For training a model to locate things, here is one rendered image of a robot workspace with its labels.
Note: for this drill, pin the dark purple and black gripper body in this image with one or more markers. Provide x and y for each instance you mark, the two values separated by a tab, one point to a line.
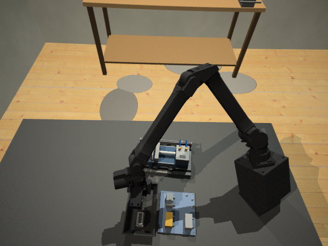
149	183

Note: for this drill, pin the yellow block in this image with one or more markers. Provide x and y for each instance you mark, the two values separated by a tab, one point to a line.
169	220

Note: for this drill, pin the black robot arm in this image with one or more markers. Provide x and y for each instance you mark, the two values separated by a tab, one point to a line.
186	86

